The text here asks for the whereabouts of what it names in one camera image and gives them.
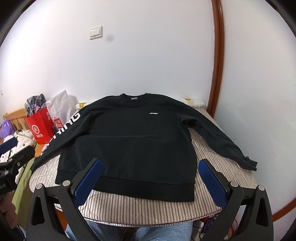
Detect striped mattress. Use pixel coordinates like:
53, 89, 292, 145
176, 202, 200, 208
28, 101, 258, 228

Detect plaid clothes in red bag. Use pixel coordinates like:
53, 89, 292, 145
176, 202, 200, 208
25, 93, 46, 116

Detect person's blue jeans legs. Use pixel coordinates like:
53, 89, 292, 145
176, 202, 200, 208
86, 220, 193, 240

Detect green blanket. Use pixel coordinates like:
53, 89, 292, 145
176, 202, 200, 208
13, 158, 35, 230

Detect black long-sleeve sweatshirt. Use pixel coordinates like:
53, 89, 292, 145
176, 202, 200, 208
31, 93, 257, 202

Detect red paper shopping bag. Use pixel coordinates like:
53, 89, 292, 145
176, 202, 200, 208
26, 107, 55, 145

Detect white floral quilt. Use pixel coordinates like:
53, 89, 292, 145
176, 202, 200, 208
0, 129, 37, 183

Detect brown wooden door frame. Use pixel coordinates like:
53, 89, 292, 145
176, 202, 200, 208
207, 0, 225, 118

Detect white wall light switch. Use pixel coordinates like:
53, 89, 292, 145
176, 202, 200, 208
89, 26, 103, 40

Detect white Miniso plastic bag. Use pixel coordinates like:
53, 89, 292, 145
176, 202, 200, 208
46, 90, 78, 130

